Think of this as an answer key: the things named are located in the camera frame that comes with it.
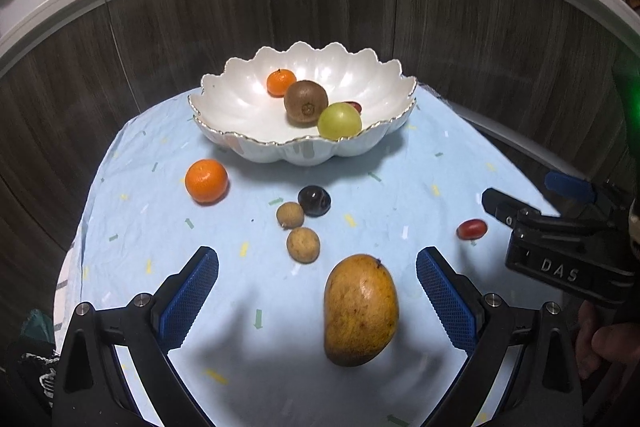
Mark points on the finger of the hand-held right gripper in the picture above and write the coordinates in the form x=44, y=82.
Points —
x=505, y=207
x=570, y=186

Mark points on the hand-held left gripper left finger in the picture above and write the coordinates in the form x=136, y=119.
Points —
x=187, y=302

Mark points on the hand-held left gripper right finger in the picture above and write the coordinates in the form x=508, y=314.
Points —
x=450, y=302

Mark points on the red grape tomato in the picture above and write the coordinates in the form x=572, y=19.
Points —
x=471, y=229
x=356, y=107

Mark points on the yellow mango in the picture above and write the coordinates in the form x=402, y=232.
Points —
x=360, y=312

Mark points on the large orange mandarin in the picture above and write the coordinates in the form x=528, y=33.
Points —
x=206, y=181

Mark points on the brown longan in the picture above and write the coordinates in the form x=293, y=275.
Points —
x=290, y=215
x=303, y=245

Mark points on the dark purple grape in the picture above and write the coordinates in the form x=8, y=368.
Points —
x=314, y=201

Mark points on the small green apple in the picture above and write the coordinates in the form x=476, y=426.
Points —
x=339, y=122

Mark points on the white scalloped bowl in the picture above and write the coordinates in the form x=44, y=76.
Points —
x=240, y=107

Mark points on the brown kiwi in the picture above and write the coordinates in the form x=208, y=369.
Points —
x=305, y=99

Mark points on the small orange mandarin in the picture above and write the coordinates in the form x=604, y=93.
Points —
x=280, y=83

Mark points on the person's right hand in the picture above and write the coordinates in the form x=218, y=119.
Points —
x=617, y=342

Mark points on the grey metal bar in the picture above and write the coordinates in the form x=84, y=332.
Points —
x=520, y=142

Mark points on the light blue confetti cloth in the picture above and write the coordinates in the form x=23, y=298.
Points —
x=260, y=357

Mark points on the dark wood kitchen cabinet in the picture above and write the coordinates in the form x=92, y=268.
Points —
x=450, y=17

